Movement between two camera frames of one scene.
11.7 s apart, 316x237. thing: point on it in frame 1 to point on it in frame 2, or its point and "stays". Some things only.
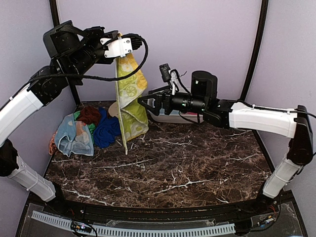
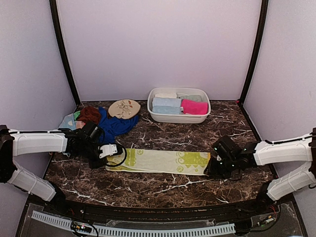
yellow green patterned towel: x=132 y=83 to x=156 y=161
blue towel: x=106 y=130 stays
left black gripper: x=89 y=31 to x=94 y=165
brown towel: x=90 y=115 stays
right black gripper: x=167 y=100 to x=212 y=171
